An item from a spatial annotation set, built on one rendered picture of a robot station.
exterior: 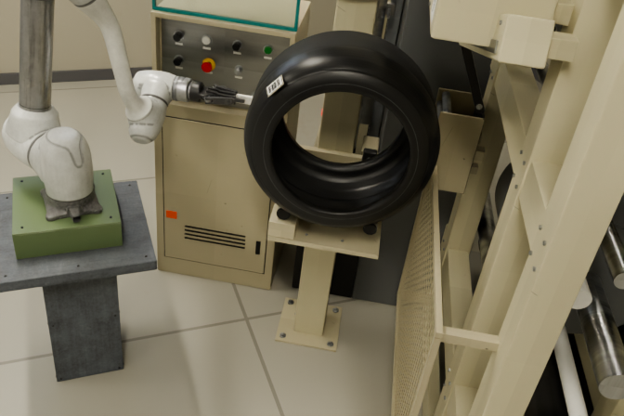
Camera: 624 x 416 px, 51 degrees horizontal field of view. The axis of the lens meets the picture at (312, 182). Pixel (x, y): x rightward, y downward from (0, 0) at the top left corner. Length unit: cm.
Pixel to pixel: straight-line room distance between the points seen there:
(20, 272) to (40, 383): 66
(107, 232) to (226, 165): 67
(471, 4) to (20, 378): 218
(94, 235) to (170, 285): 91
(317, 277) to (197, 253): 65
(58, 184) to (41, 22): 51
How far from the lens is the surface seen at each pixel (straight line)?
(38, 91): 236
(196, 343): 291
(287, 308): 306
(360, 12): 216
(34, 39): 230
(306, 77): 180
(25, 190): 251
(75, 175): 227
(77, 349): 272
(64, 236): 232
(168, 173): 288
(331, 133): 234
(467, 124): 224
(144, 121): 235
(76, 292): 252
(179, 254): 314
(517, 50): 143
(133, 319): 302
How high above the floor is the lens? 215
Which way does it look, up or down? 33 degrees down
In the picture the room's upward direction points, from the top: 7 degrees clockwise
